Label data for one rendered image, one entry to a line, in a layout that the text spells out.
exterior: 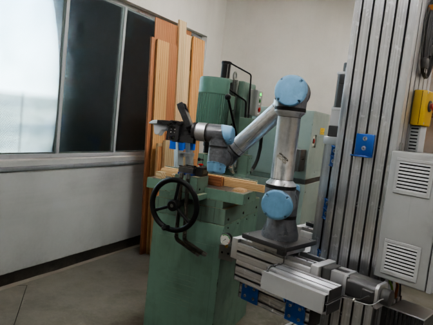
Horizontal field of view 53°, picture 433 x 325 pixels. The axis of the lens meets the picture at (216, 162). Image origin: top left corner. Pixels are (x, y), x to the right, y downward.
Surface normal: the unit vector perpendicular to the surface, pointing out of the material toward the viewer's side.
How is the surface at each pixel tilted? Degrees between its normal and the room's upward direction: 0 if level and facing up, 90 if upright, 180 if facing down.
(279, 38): 90
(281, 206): 98
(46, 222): 90
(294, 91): 82
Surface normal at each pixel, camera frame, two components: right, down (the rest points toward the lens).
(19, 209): 0.87, 0.14
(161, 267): -0.40, 0.04
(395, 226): -0.68, 0.00
